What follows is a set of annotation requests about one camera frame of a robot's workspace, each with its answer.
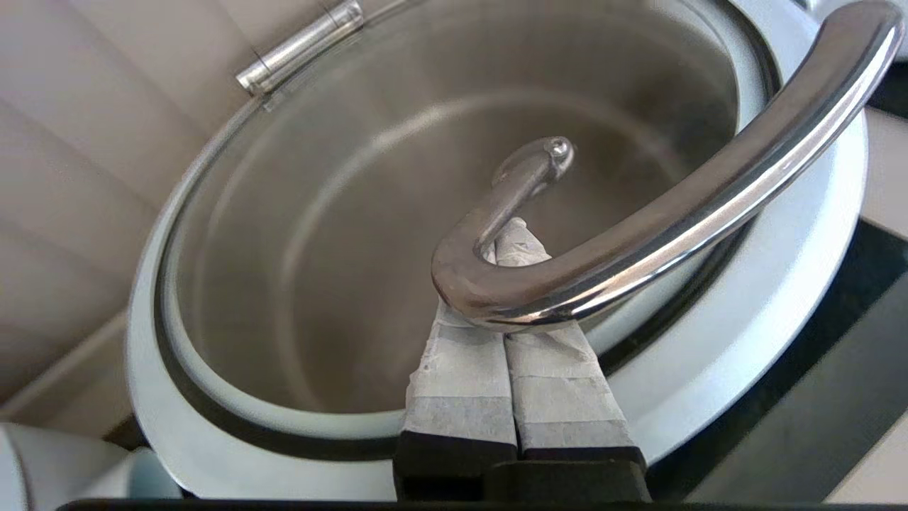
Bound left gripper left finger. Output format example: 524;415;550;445
394;305;520;499

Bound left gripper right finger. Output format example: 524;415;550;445
494;217;648;469

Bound glass lid with white rim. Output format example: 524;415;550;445
126;0;908;502

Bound black induction cooktop plate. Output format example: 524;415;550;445
649;220;908;502

